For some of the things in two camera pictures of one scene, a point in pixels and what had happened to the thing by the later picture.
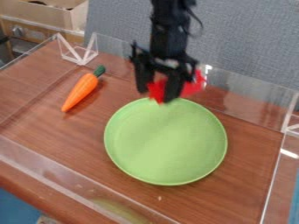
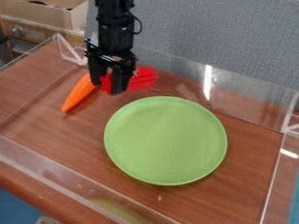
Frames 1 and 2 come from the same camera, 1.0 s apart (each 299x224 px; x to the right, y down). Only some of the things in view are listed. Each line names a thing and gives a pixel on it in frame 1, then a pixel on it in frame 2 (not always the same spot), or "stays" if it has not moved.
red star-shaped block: x=191 y=87 to x=143 y=80
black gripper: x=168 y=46 to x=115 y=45
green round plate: x=164 y=144 stays
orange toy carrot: x=83 y=89 stays
